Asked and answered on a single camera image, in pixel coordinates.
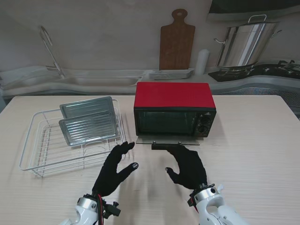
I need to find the red black left arm cable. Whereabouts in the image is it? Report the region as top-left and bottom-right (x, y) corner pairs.
(95, 193), (105, 225)

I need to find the red black right arm cable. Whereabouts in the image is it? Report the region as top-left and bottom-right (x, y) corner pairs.
(188, 192), (197, 207)

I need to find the white wire dish rack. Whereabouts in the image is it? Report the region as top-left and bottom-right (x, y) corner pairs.
(19, 98), (128, 177)

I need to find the black gas stove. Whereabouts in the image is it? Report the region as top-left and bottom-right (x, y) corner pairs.
(208, 60), (300, 83)

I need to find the stack of white plates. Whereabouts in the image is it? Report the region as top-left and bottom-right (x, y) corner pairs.
(148, 69), (195, 80)

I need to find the white cylindrical bottle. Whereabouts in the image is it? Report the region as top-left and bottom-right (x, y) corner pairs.
(196, 49), (210, 75)

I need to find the ribbed metal baking tray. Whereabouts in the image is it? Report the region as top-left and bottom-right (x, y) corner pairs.
(59, 96), (113, 118)
(58, 111), (118, 147)

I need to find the stainless steel stock pot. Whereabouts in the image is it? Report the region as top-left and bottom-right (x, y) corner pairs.
(213, 14), (283, 68)

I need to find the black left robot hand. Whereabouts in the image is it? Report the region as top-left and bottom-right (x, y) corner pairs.
(91, 141), (139, 197)

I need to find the dark range hood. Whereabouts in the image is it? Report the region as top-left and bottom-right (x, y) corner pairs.
(208, 0), (300, 14)

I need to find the chrome kitchen faucet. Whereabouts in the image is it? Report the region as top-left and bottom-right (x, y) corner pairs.
(39, 25), (66, 79)

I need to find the red black arm cable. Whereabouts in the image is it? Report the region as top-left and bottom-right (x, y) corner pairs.
(95, 193), (105, 225)
(188, 192), (197, 207)

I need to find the red-topped black toaster oven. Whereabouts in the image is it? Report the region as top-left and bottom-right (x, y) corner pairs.
(133, 82), (217, 139)

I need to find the brown wooden cutting board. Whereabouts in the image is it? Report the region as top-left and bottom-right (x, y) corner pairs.
(159, 8), (196, 70)

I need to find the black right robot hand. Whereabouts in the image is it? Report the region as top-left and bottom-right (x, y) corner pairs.
(165, 145), (209, 190)

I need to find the glass oven door with handle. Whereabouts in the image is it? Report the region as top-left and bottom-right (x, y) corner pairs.
(136, 135), (201, 151)

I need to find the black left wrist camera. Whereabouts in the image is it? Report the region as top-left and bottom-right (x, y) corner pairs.
(103, 201), (122, 218)

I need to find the white kitchen sink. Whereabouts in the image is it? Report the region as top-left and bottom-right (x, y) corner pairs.
(53, 76), (143, 87)

